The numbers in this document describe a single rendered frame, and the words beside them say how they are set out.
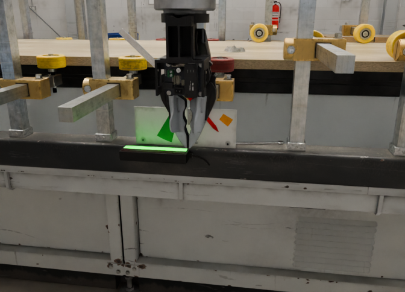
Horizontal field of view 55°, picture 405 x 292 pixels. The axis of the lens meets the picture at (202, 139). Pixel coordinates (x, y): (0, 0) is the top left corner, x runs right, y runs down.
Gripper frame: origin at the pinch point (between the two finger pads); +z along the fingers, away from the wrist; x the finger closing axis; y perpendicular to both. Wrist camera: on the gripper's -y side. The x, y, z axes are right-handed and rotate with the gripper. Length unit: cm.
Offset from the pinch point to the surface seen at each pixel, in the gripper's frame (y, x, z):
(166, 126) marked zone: -31.5, -11.6, 7.5
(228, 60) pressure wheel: -44.7, 2.7, -8.2
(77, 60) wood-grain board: -51, -44, -6
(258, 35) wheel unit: -119, 10, -11
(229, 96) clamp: -31.5, 4.1, -1.0
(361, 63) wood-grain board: -52, 38, -7
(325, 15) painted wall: -751, 130, -17
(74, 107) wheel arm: -6.9, -23.5, -2.8
